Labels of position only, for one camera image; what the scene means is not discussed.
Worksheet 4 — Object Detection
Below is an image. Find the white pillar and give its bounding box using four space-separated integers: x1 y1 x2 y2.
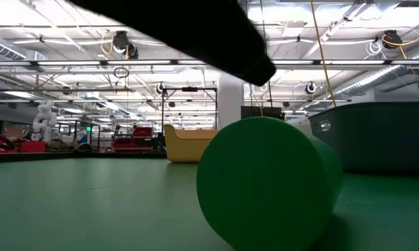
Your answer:
217 68 245 130

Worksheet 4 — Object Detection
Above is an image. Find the dark green plastic bin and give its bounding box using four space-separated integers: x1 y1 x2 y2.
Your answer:
307 101 419 176

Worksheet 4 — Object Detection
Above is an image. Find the black cable loop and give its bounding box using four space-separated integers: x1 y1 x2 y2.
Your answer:
113 66 130 79

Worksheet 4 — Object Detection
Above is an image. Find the red cart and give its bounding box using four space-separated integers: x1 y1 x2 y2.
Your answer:
0 134 47 154

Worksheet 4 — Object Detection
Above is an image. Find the hanging black cable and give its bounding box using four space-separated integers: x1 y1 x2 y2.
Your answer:
259 0 274 109

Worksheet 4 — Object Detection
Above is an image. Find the orange plastic bin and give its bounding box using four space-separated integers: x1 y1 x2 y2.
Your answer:
163 123 220 165

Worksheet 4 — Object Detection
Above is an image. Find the red tool cabinet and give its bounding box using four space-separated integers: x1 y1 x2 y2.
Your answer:
112 125 155 153

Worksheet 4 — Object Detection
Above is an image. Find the yellow cable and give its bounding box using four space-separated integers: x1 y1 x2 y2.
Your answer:
309 0 338 108

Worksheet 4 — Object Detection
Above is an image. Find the silver ventilation duct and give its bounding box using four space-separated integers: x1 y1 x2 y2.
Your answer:
329 41 419 98
0 36 48 73

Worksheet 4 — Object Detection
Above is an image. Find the black metal rig frame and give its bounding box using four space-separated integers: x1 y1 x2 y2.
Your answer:
160 86 219 142

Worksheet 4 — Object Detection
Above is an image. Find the black table frame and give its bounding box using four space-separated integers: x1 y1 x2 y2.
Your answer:
0 151 169 165

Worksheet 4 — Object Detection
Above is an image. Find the black monitor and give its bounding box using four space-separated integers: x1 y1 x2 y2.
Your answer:
241 105 286 122

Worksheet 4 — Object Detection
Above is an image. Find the green cylinder block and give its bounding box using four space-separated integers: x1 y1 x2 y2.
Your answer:
196 116 344 251

